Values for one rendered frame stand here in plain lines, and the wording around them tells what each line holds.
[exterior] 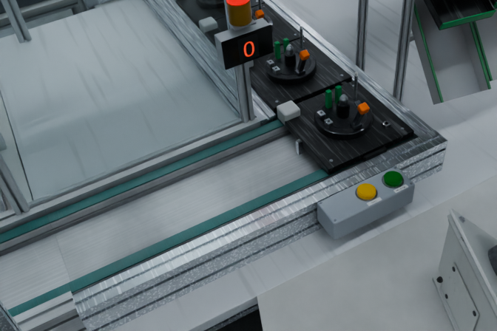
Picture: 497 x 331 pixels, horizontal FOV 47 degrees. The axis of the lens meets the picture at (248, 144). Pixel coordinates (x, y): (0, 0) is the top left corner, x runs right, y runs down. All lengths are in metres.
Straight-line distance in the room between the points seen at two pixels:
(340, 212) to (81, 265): 0.56
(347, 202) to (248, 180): 0.25
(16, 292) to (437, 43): 1.11
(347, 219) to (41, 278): 0.66
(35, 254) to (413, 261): 0.82
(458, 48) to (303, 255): 0.64
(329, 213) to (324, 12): 0.99
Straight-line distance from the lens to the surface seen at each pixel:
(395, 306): 1.22
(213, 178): 1.37
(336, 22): 1.98
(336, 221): 1.20
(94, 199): 1.36
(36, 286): 1.30
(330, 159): 1.31
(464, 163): 1.50
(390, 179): 1.27
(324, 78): 1.54
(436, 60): 1.47
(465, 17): 1.38
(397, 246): 1.30
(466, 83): 1.49
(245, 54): 1.26
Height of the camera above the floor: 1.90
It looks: 43 degrees down
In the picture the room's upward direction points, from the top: 7 degrees counter-clockwise
